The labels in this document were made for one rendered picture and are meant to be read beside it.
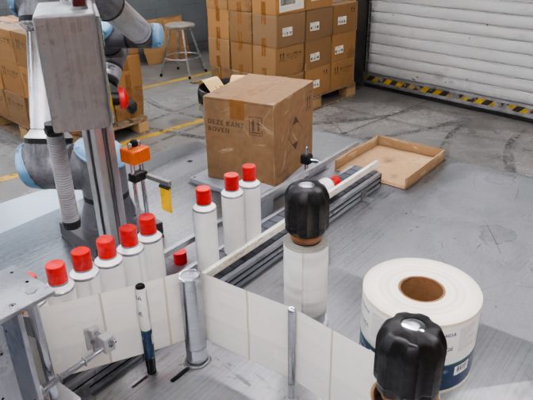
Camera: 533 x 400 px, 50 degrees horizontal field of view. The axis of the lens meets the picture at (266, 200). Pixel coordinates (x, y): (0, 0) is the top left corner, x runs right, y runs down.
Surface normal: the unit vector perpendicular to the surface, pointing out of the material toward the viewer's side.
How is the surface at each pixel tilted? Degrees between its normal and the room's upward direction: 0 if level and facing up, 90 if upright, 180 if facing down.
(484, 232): 0
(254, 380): 0
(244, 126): 90
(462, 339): 90
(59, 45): 90
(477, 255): 0
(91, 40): 90
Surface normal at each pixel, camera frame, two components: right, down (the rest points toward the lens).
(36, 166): -0.10, 0.15
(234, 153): -0.45, 0.40
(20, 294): -0.02, -0.90
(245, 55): -0.66, 0.34
